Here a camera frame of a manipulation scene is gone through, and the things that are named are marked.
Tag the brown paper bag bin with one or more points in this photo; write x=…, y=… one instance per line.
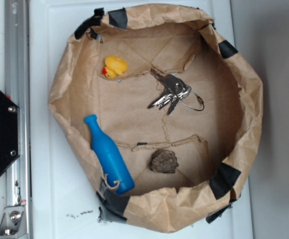
x=215, y=148

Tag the brown rock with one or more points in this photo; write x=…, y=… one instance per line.
x=163, y=161

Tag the yellow rubber duck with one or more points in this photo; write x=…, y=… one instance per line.
x=114, y=66

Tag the blue plastic bottle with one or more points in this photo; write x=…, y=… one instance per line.
x=110, y=158

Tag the aluminium rail frame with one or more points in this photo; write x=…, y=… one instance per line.
x=18, y=185

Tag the metal corner bracket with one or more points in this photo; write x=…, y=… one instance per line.
x=13, y=224

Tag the silver key bunch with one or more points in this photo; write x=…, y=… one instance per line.
x=175, y=92

